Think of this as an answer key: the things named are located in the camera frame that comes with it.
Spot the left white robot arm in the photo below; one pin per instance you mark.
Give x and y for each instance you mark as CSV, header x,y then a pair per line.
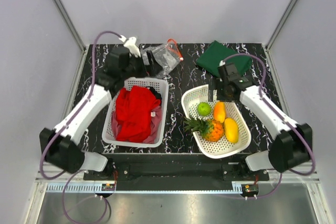
x,y
59,146

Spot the clear zip top bag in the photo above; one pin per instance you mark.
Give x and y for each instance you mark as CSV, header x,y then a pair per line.
x,y
167,55

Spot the red cloth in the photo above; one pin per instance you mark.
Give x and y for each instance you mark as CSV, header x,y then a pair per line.
x,y
133,111

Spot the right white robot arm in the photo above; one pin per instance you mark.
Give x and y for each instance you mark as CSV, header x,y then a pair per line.
x,y
292,142

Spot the aluminium rail frame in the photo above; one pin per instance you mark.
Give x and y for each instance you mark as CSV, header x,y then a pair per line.
x,y
77,184

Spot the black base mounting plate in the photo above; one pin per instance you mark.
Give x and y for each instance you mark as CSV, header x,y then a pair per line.
x,y
174,172

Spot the green folded cloth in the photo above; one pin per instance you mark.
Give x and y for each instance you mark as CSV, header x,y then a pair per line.
x,y
215,53

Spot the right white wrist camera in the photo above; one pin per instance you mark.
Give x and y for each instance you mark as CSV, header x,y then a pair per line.
x,y
222,63

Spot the green fake lime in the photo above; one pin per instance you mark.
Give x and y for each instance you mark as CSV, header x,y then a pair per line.
x,y
204,109

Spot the black cloth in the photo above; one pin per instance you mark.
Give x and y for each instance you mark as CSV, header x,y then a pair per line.
x,y
155,93

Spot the orange fake mango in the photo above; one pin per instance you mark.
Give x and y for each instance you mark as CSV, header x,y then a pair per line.
x,y
219,112

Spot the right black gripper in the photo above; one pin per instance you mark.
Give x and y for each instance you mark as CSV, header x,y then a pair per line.
x,y
219,97

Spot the pink cloth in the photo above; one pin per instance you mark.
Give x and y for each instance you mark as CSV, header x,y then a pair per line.
x,y
156,117

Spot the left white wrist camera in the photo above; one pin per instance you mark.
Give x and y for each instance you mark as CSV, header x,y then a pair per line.
x,y
130,43

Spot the fake pineapple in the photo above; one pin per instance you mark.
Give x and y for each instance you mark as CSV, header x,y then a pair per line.
x,y
210,129

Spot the white oval perforated basket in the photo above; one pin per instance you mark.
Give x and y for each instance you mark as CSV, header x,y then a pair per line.
x,y
222,148

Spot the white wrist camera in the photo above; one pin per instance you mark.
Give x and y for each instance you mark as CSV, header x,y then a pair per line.
x,y
130,43
222,63

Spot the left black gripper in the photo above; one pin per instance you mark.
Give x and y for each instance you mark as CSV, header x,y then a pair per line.
x,y
147,71

